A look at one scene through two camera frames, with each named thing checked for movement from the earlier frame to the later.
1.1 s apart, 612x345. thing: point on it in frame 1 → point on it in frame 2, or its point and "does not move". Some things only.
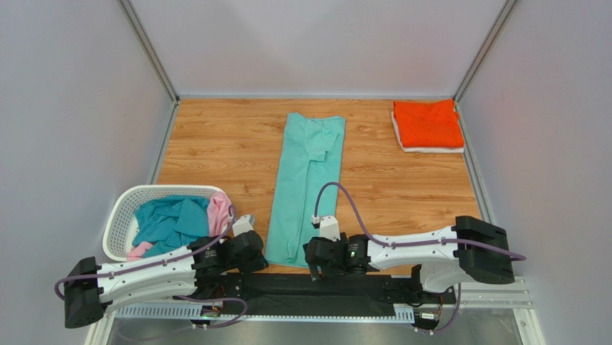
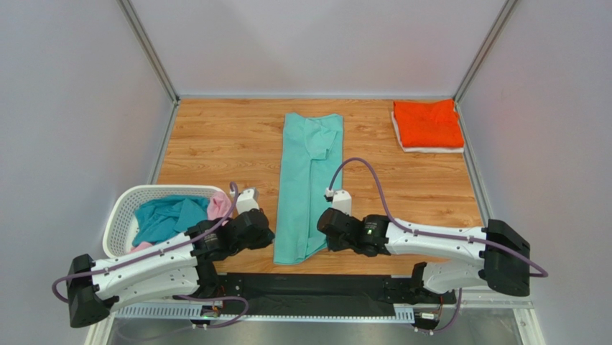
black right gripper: (314, 252) → (330, 231)
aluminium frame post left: (148, 49) does not move
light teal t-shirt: (307, 190) does not move
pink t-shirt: (218, 208) does not move
